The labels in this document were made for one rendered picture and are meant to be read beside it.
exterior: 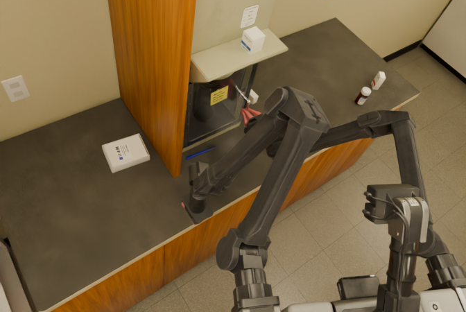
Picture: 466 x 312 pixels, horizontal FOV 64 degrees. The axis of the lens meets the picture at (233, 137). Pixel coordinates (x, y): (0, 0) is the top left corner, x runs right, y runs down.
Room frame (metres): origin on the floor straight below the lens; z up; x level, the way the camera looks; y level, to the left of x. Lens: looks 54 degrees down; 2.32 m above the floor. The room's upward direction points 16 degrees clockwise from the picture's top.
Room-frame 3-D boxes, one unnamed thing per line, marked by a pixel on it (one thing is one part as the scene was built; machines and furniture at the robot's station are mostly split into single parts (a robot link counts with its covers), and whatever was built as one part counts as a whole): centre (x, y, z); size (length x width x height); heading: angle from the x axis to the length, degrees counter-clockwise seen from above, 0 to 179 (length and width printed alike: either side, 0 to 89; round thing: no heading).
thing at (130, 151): (0.76, 0.41, 0.96); 0.16 x 0.12 x 0.04; 131
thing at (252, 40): (0.95, 0.02, 1.54); 0.05 x 0.05 x 0.06; 49
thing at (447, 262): (0.40, -0.60, 1.45); 0.09 x 0.08 x 0.12; 109
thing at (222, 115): (0.95, 0.09, 1.19); 0.30 x 0.01 x 0.40; 137
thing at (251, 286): (0.23, -0.13, 1.45); 0.09 x 0.08 x 0.12; 109
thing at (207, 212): (0.52, 0.05, 1.21); 0.10 x 0.07 x 0.07; 48
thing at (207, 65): (0.92, 0.05, 1.46); 0.32 x 0.12 x 0.10; 138
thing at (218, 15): (1.04, 0.19, 1.33); 0.32 x 0.25 x 0.77; 138
